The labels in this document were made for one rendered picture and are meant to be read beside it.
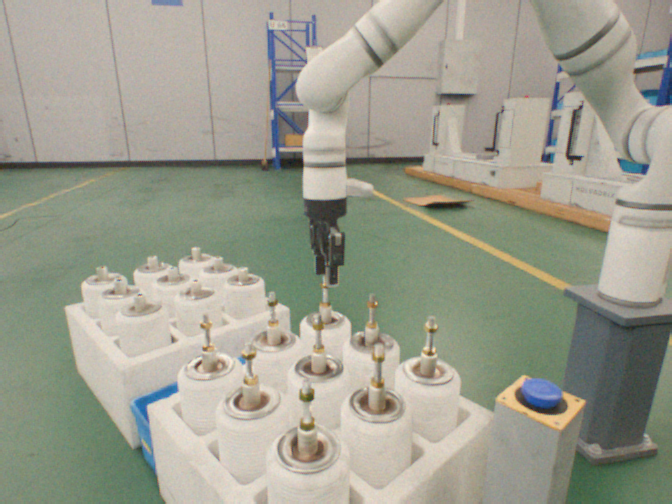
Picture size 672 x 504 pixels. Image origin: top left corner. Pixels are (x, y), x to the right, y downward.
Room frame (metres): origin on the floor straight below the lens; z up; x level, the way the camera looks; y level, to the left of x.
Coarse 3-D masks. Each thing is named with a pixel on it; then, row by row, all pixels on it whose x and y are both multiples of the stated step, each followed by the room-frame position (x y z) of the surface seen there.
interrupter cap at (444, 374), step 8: (408, 360) 0.59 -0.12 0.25; (416, 360) 0.59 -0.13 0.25; (440, 360) 0.59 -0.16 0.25; (408, 368) 0.57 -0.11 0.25; (416, 368) 0.57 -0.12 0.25; (440, 368) 0.57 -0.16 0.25; (448, 368) 0.57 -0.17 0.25; (408, 376) 0.54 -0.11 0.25; (416, 376) 0.55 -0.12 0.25; (424, 376) 0.55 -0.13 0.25; (432, 376) 0.55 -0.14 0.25; (440, 376) 0.55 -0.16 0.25; (448, 376) 0.55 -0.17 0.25; (424, 384) 0.53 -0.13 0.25; (432, 384) 0.53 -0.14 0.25; (440, 384) 0.53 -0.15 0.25
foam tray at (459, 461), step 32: (160, 416) 0.55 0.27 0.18; (480, 416) 0.55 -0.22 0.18; (160, 448) 0.55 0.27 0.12; (192, 448) 0.48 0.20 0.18; (416, 448) 0.49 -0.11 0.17; (448, 448) 0.48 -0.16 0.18; (480, 448) 0.53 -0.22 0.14; (160, 480) 0.57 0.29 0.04; (192, 480) 0.47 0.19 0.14; (224, 480) 0.43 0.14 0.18; (256, 480) 0.43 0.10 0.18; (352, 480) 0.43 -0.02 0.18; (416, 480) 0.43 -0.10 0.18; (448, 480) 0.47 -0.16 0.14; (480, 480) 0.54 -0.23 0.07
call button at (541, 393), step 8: (528, 384) 0.41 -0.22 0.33; (536, 384) 0.41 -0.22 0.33; (544, 384) 0.41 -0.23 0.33; (552, 384) 0.41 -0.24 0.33; (528, 392) 0.40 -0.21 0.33; (536, 392) 0.40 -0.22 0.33; (544, 392) 0.40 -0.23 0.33; (552, 392) 0.40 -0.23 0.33; (560, 392) 0.40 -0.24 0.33; (528, 400) 0.40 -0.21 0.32; (536, 400) 0.39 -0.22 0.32; (544, 400) 0.39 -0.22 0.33; (552, 400) 0.39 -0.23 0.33; (560, 400) 0.39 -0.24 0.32
